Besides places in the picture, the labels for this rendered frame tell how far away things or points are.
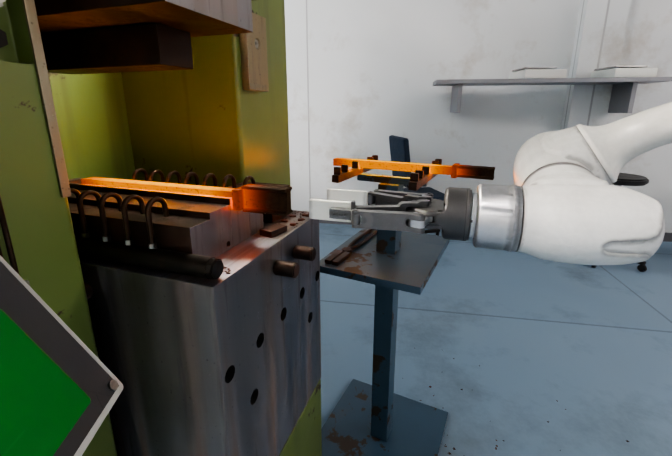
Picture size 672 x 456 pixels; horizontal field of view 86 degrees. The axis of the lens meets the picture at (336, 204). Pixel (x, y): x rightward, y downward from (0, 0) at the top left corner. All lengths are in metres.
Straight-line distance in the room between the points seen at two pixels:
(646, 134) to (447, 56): 2.97
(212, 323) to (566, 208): 0.48
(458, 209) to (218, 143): 0.62
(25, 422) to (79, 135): 0.84
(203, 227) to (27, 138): 0.23
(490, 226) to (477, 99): 3.09
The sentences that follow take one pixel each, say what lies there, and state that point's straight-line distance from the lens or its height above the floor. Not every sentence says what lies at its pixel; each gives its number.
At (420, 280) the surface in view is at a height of 0.72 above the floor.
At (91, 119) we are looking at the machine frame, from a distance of 1.05.
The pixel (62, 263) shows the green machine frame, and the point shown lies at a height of 0.94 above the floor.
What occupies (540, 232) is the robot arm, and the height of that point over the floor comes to 1.00.
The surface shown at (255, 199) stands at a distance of 0.62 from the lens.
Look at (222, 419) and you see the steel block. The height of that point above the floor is 0.70.
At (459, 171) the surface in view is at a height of 0.98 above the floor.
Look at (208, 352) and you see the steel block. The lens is 0.58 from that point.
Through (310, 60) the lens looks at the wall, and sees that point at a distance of 3.63.
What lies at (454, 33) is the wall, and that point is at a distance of 3.58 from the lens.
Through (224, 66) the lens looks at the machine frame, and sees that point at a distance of 0.92.
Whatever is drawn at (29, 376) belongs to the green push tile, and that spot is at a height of 1.01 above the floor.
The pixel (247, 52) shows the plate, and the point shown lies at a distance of 0.91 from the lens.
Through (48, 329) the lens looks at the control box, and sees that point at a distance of 0.29.
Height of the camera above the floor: 1.14
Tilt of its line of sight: 15 degrees down
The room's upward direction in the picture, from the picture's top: straight up
